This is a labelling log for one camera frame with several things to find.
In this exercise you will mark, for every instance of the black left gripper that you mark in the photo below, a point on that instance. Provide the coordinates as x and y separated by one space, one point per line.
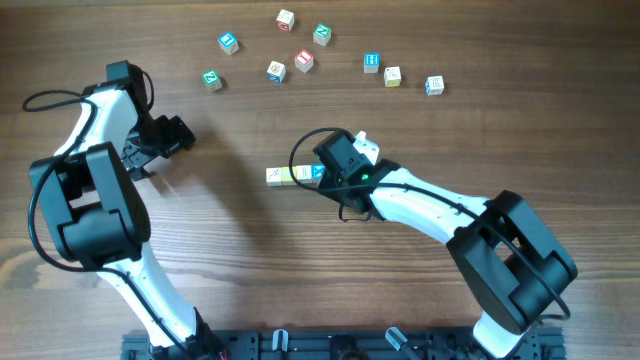
179 137

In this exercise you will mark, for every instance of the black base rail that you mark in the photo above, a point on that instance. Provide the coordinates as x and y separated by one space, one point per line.
546 343

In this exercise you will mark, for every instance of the blue-top ladder block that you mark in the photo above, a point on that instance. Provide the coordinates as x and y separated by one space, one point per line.
371 62

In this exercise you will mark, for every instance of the yellow-top block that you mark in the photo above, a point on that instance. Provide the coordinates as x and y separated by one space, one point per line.
317 172

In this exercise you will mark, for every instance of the red I top block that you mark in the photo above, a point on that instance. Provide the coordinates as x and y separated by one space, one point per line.
304 61

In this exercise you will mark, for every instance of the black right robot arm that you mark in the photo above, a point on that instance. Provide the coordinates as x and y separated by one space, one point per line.
510 260

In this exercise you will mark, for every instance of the blue-sided block far right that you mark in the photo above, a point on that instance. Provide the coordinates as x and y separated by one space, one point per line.
434 85

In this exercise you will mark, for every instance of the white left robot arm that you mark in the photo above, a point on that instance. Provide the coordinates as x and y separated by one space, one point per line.
86 216

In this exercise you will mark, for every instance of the green N block far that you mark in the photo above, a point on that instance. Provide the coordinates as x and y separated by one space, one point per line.
322 34

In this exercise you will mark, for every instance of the blue D block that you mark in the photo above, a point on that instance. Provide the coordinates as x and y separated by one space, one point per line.
276 72

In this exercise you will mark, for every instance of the plain cream block with 9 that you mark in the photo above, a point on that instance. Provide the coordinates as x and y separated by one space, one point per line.
273 176

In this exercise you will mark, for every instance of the blue-top block far left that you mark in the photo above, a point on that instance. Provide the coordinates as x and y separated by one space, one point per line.
228 43

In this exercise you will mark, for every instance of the yellow-sided block with 0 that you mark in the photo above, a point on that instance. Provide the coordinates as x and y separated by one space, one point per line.
392 76

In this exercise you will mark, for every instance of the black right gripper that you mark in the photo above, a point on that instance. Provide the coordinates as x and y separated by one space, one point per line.
326 185

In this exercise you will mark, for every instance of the green Z block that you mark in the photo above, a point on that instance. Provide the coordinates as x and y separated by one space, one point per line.
212 80

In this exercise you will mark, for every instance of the white apple block green N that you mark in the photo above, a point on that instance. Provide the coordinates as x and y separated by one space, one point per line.
304 174

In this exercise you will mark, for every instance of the red M block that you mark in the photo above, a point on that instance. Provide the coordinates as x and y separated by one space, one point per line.
285 20

